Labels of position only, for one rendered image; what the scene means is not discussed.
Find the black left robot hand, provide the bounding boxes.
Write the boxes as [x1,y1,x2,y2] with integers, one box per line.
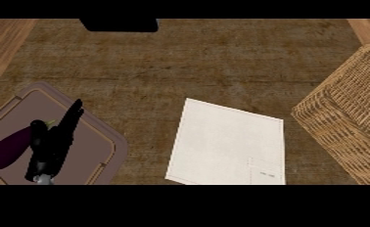
[23,98,85,183]

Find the mauve placemat with tan border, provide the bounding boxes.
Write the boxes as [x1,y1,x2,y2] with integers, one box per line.
[0,81,130,186]

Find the wicker basket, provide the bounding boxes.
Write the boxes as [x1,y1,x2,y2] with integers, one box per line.
[288,43,370,186]

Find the purple eggplant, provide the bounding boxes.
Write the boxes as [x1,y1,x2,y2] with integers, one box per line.
[0,119,57,170]

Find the black appliance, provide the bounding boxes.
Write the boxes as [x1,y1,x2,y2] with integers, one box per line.
[78,19,159,33]

